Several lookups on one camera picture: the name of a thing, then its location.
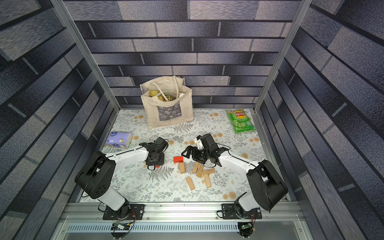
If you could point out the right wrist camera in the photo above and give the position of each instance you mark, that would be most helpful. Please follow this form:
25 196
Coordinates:
199 144

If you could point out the wooden block top horizontal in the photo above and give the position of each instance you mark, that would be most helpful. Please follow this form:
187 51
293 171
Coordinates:
209 171

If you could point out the beige canvas tote bag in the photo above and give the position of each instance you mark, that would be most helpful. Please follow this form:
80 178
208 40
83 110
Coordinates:
167 101

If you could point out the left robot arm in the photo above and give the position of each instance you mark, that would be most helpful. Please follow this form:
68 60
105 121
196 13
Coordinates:
96 175

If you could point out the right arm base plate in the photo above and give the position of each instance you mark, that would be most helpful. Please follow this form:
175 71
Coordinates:
235 212

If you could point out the aluminium front rail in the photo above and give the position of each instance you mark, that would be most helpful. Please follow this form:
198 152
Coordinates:
179 212

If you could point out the left circuit board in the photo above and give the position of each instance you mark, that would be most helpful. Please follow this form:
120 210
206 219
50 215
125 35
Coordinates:
120 226

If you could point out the purple tissue pack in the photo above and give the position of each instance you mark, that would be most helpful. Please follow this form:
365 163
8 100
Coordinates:
120 140

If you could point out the wooden block bottom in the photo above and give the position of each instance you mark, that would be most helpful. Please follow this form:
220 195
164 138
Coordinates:
190 183

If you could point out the green chips bag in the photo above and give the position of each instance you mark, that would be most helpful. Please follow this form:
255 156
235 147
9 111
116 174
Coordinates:
240 121

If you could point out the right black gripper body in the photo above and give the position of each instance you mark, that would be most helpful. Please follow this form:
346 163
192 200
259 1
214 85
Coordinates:
194 151

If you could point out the wooden block middle right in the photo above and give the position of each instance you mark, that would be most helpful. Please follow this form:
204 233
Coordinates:
200 171

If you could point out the wooden block right lower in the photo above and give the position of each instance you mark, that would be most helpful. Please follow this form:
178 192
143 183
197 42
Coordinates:
207 181

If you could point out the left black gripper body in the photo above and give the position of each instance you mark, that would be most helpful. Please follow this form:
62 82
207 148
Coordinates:
159 160

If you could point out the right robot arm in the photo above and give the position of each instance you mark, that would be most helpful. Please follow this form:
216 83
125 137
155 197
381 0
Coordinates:
267 186

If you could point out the circuit board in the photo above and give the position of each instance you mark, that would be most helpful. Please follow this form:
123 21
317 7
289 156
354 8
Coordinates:
120 226
245 228

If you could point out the wooden block middle left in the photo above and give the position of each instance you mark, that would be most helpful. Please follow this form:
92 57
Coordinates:
195 169

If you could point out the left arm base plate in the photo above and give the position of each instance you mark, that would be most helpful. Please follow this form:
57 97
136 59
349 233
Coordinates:
125 213

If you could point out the right circuit board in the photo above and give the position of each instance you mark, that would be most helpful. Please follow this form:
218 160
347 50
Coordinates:
245 228

